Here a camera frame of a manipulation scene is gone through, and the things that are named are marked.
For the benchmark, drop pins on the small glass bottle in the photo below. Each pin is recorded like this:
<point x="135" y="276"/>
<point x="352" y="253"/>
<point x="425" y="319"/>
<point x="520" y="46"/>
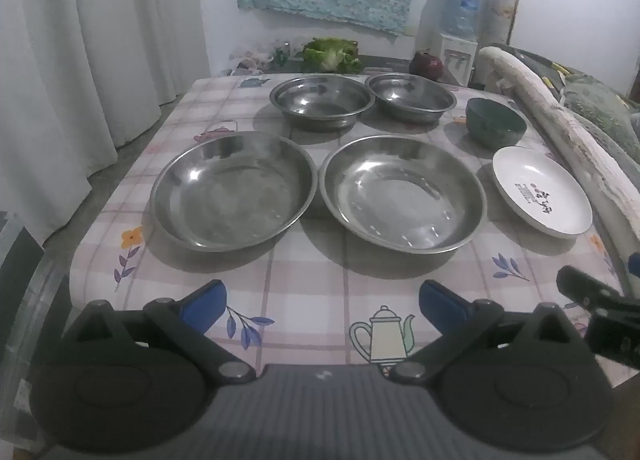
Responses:
<point x="286" y="49"/>

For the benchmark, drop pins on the white curtain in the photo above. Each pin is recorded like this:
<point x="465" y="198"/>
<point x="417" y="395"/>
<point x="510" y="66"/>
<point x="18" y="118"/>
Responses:
<point x="75" y="65"/>

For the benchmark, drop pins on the green patterned bedding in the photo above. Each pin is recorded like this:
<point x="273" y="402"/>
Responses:
<point x="600" y="110"/>

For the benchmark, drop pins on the rolled patterned mat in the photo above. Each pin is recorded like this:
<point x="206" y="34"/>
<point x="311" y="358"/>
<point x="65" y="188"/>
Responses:
<point x="497" y="25"/>

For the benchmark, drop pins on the dark red round fruit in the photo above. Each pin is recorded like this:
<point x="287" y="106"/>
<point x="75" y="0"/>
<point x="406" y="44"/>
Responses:
<point x="426" y="65"/>

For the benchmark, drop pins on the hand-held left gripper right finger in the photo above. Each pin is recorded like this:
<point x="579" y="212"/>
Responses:
<point x="440" y="305"/>

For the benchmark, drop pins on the green lettuce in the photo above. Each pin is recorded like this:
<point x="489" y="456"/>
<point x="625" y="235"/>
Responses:
<point x="330" y="55"/>

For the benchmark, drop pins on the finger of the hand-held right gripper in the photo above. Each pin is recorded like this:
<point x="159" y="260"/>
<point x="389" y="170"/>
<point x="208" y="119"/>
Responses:
<point x="572" y="281"/>

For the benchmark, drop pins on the crumpled plastic bag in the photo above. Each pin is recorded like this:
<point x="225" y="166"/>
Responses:
<point x="252" y="63"/>

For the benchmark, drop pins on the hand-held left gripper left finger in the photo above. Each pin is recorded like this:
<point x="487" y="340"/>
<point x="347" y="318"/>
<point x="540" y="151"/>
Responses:
<point x="205" y="302"/>

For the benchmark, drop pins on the large water bottle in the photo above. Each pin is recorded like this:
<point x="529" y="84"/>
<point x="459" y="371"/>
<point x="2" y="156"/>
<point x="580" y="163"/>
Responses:
<point x="462" y="10"/>

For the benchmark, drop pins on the white ceramic plate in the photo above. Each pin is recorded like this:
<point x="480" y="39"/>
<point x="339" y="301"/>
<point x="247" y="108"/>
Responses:
<point x="520" y="170"/>

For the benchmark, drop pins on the dark green bowl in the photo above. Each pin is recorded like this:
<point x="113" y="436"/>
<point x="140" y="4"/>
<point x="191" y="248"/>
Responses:
<point x="492" y="125"/>

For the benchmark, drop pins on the checked floral tablecloth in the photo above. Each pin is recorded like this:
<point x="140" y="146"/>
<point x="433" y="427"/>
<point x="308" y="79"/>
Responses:
<point x="320" y="290"/>

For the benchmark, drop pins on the white water dispenser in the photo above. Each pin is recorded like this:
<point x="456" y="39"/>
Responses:
<point x="457" y="63"/>

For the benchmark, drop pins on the white padded quilt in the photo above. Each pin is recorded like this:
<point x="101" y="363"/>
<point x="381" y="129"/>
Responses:
<point x="565" y="130"/>

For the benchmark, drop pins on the large steel bowl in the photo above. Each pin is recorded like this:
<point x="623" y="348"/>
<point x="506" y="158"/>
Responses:
<point x="235" y="195"/>
<point x="400" y="195"/>

